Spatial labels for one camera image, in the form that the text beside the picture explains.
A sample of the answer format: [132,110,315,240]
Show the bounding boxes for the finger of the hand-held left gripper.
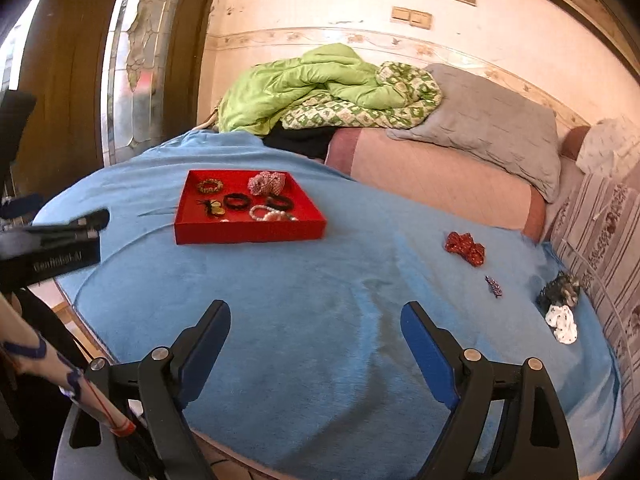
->
[64,208,111,239]

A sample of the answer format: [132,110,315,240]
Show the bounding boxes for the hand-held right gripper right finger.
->
[400,301,581,480]

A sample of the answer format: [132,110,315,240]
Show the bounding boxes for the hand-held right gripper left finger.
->
[67,300,232,480]

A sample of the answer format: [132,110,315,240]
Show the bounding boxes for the red tray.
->
[173,169,328,246]

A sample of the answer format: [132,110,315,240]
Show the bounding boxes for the white pearl bracelet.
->
[249,204,301,224]

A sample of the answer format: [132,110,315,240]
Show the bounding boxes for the white blue patterned stick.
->
[0,292,166,480]

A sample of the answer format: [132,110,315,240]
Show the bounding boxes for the blue blanket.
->
[30,130,626,480]

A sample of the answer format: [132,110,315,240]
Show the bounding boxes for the red dotted hair bow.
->
[444,231,486,266]

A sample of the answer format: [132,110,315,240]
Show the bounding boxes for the black yellow hair clip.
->
[196,198,227,222]

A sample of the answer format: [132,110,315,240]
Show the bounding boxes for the white dotted scrunchie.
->
[545,304,579,345]

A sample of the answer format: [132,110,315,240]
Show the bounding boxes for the dark patterned scrunchie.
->
[536,271,582,312]

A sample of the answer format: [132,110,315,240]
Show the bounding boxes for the wooden door stained glass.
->
[0,0,226,201]

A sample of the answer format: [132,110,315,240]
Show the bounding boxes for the pink checked scrunchie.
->
[248,170,289,197]

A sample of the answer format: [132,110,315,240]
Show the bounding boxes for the pink mattress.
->
[325,127,549,244]

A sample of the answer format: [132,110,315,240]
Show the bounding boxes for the striped floral sofa cushion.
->
[542,160,640,441]

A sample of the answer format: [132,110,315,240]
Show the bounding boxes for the black cloth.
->
[262,127,339,162]

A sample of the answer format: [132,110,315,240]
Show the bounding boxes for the grey pillow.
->
[385,63,562,204]

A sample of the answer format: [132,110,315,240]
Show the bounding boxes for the green quilt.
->
[215,42,444,139]

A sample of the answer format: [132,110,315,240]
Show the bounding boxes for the white pillow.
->
[575,116,640,179]

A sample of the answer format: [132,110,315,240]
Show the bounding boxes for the beige light switch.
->
[391,6,432,30]

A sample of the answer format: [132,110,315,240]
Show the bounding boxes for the dark wooden frame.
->
[475,0,640,88]

